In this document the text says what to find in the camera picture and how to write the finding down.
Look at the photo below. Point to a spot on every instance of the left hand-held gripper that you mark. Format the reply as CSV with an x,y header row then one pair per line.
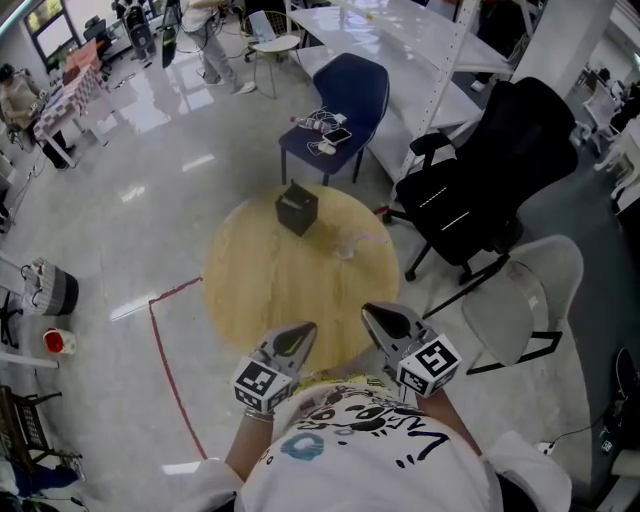
x,y
262,385

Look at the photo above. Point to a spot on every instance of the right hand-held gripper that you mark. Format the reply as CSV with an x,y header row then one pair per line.
x,y
430,367

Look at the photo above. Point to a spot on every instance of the clear drinking glass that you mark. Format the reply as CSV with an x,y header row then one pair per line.
x,y
344,251

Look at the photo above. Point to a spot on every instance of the person's right forearm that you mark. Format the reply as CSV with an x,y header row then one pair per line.
x,y
447,420

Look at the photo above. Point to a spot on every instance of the person's left forearm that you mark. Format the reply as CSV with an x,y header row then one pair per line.
x,y
247,445

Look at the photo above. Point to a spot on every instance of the round wooden table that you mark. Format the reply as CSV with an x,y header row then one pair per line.
x,y
280,280

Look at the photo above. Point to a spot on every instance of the red floor tape line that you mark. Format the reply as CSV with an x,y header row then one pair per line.
x,y
172,291
384,208

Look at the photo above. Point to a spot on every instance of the black square box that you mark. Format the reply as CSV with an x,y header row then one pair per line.
x,y
297,212

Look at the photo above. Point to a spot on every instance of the light grey chair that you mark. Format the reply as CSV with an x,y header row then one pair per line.
x,y
530,300

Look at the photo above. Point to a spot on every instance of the white printed t-shirt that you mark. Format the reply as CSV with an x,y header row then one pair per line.
x,y
370,470

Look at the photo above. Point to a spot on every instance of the white smartphone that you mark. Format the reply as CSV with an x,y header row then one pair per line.
x,y
336,136

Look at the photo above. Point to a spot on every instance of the white power strip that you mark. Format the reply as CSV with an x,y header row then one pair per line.
x,y
546,447

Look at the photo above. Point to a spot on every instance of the white charger block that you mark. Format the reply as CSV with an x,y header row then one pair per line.
x,y
337,118

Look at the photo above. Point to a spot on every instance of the clear plastic water bottle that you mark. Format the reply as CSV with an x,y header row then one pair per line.
x,y
307,123

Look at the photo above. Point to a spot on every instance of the white metal shelf rack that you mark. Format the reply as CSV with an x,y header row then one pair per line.
x,y
425,100

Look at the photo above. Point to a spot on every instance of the black office chair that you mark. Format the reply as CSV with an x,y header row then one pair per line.
x,y
525,140

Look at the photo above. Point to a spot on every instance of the grey white woven basket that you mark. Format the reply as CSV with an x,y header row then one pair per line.
x,y
62,295

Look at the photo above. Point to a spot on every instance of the small red white bucket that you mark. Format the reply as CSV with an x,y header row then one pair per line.
x,y
57,341

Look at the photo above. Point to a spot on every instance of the navy blue chair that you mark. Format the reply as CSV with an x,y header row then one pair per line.
x,y
355,85

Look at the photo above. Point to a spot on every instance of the black oval board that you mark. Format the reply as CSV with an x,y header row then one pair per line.
x,y
631,372

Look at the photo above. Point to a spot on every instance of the black bag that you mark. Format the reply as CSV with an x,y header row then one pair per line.
x,y
622,425

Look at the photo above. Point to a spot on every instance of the white desk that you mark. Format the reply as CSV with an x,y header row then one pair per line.
x,y
30,359

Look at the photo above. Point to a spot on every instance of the black metal lattice chair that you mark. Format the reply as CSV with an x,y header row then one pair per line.
x,y
30,425

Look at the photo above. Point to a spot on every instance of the black paddle-shaped object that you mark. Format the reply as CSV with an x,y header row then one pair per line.
x,y
170,45

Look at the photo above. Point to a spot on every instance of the checkered cloth table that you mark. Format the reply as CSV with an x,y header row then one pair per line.
x,y
70,95

